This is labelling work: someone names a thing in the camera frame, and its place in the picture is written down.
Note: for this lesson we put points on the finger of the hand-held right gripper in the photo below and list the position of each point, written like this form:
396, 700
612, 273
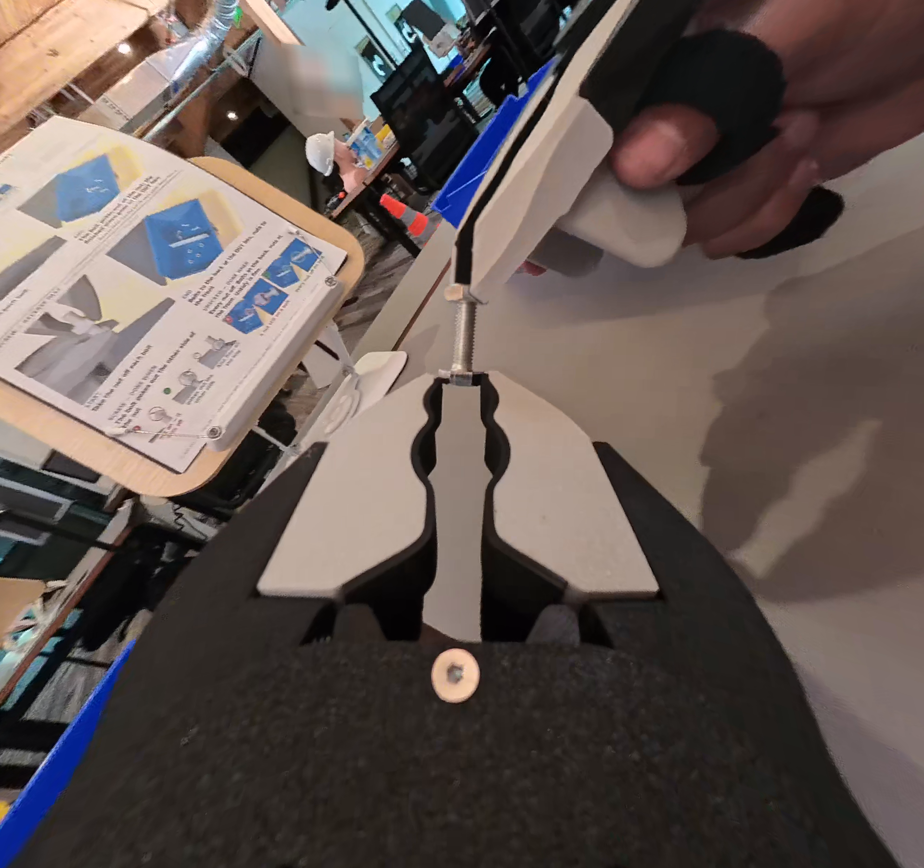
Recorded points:
527, 182

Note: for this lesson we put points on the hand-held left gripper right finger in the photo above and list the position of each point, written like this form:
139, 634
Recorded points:
570, 507

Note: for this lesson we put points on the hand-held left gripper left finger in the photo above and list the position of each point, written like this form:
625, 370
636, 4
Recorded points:
346, 507

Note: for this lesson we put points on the blue plastic bin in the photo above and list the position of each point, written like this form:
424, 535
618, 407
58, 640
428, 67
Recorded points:
58, 774
476, 182

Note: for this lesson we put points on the silver hex nut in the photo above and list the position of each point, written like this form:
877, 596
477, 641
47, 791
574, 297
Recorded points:
455, 294

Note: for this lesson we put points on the silver hex bolt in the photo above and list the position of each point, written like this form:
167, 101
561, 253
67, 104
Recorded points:
464, 337

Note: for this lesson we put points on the person's right hand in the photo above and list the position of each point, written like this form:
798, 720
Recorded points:
852, 52

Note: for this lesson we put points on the black mesh office chair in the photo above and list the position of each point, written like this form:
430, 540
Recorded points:
422, 117

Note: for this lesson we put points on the orange traffic cone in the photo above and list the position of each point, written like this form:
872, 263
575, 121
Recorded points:
408, 215

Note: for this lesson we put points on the printed instruction sheet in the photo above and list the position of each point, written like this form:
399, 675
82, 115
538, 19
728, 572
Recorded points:
144, 305

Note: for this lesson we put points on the silver ventilation duct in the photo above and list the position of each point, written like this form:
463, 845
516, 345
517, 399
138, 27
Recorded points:
216, 2

